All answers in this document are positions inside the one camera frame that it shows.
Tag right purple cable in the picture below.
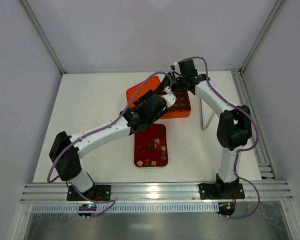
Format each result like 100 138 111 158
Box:
171 56 261 221

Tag tan heart chocolate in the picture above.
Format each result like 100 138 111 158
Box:
154 138 160 144

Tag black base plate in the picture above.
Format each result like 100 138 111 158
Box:
198 182 246 200
66 184 111 202

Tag orange chocolate box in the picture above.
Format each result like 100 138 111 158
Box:
160 89 192 119

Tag slotted cable duct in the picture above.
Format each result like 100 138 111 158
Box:
31 202 219 214

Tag purple cable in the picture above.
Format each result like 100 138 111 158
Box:
171 56 261 221
46 71 173 221

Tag orange box lid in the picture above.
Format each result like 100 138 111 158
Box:
125 75 163 106

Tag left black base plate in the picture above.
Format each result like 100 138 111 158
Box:
66 184 111 202

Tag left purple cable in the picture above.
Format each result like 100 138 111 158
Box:
46 71 173 221

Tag aluminium mounting rail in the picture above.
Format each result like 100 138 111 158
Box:
20 180 293 204

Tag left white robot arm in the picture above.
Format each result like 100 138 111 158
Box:
49 87 177 199

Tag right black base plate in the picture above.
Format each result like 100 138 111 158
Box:
198 182 246 200

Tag red lacquer tray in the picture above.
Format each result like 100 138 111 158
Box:
133 124 169 168

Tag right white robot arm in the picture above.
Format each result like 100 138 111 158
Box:
171 58 252 200

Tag beige round chocolate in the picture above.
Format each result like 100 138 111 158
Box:
136 161 143 167

